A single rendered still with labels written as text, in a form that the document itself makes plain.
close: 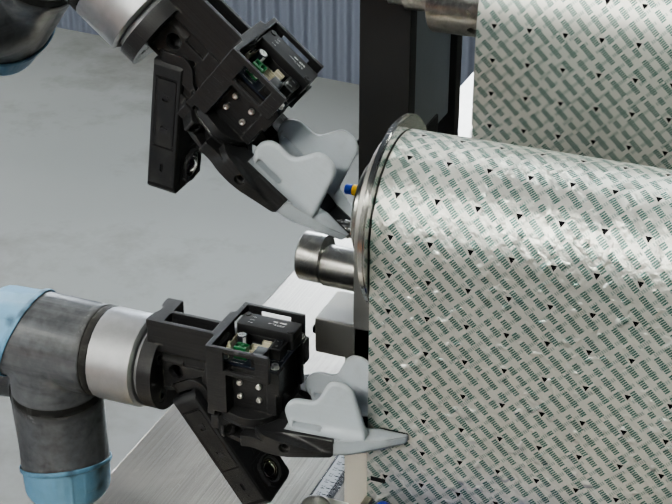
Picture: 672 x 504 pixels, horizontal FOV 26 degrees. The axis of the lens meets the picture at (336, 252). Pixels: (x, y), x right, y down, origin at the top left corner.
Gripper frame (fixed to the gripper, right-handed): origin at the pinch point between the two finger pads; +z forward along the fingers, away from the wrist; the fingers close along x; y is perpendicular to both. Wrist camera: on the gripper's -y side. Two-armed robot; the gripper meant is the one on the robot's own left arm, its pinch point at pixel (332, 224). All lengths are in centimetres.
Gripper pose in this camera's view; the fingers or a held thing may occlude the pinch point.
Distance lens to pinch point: 108.9
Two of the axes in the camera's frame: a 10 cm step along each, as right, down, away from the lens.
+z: 7.1, 7.0, 0.5
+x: 3.8, -4.4, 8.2
